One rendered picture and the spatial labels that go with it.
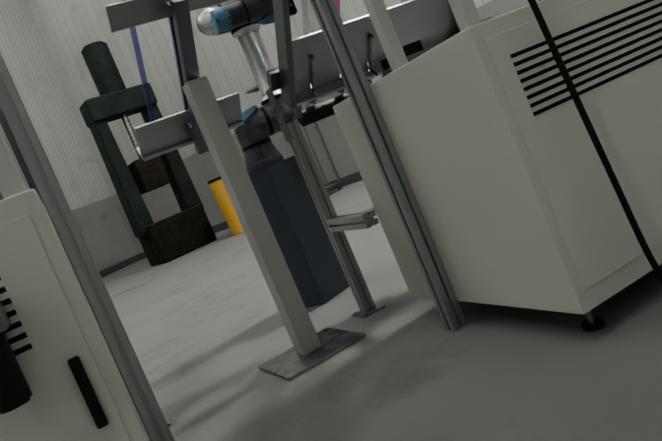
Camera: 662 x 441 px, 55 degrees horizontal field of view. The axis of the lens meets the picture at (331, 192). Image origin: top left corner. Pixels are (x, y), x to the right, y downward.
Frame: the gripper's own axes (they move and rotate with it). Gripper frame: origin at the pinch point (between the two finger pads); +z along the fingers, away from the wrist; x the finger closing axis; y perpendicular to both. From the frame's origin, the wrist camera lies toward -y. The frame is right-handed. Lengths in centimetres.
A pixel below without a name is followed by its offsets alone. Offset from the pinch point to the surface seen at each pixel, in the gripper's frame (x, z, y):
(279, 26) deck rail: -10.0, 0.9, -7.3
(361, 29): 18.6, -2.6, -17.0
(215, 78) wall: 193, -716, -253
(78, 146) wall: 2, -1014, -389
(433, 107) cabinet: -10, 69, -14
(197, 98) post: -38.9, 2.1, -19.2
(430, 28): 47, -5, -25
